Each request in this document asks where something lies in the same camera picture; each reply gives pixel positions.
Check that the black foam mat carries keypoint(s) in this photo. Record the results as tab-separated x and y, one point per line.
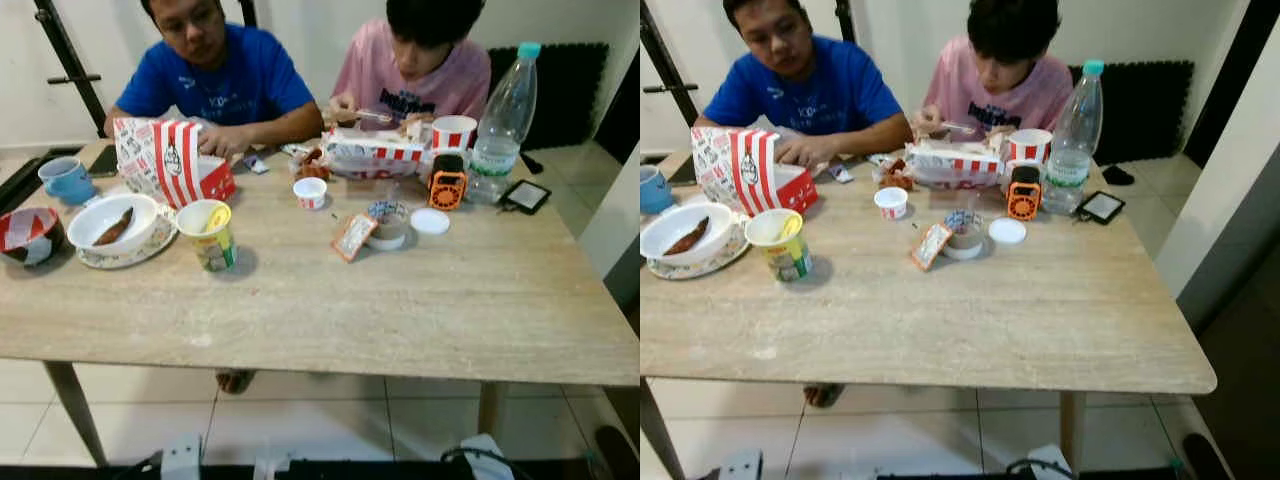
570	95
1150	110

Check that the large clear teal-capped water bottle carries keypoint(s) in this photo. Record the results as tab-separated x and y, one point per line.
505	110
1075	130

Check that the fried chicken piece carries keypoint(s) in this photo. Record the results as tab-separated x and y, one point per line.
895	174
312	165

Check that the person in pink shirt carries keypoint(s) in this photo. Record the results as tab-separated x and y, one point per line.
1030	100
440	90

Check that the black framed small screen device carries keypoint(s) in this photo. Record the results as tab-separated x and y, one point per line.
1100	207
525	196

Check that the white round lid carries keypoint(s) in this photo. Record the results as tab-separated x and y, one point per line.
1007	231
430	222

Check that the yellow cup noodle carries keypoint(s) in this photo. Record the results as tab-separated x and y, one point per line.
212	250
785	258

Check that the small white sauce cup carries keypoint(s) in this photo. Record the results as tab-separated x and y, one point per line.
890	205
310	195

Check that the brown food piece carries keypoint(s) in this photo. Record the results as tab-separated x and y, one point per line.
688	238
113	227

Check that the person in blue shirt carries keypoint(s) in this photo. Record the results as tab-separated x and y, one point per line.
225	80
810	90

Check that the black phone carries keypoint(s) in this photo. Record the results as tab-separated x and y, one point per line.
103	160
680	170

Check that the orange black small radio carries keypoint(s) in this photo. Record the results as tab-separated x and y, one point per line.
447	188
1023	198

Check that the red white striped paper bag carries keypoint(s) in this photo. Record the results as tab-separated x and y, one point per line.
175	160
750	165

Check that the black metal rack frame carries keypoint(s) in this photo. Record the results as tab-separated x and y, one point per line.
61	48
670	88

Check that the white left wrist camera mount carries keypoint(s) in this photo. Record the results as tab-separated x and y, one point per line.
182	458
742	466

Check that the small white sachet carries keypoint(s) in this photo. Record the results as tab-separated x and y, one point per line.
839	173
256	163

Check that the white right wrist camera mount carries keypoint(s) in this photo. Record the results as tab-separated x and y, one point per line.
490	460
1052	465

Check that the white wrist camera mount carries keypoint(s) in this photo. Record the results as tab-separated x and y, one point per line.
490	460
742	466
1052	465
182	458

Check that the light wooden dining table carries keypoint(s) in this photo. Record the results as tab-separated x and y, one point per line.
350	300
950	310

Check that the red white striped paper cup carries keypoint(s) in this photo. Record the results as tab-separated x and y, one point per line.
455	135
1030	148

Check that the patterned tape roll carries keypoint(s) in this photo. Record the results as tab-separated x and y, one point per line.
964	235
388	225

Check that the brown sandal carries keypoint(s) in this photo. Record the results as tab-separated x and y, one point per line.
823	395
235	381

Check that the red white paper bowl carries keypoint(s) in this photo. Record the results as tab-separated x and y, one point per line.
30	228

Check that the small black floor item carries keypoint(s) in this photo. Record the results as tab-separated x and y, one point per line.
532	163
1117	176

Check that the blue mug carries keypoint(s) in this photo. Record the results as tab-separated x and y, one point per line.
655	190
70	180

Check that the red white striped food box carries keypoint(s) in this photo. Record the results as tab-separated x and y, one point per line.
375	152
955	162

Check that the orange rimmed card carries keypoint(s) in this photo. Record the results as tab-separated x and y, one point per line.
354	238
931	247

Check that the patterned plate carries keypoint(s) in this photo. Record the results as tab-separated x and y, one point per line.
727	258
152	250

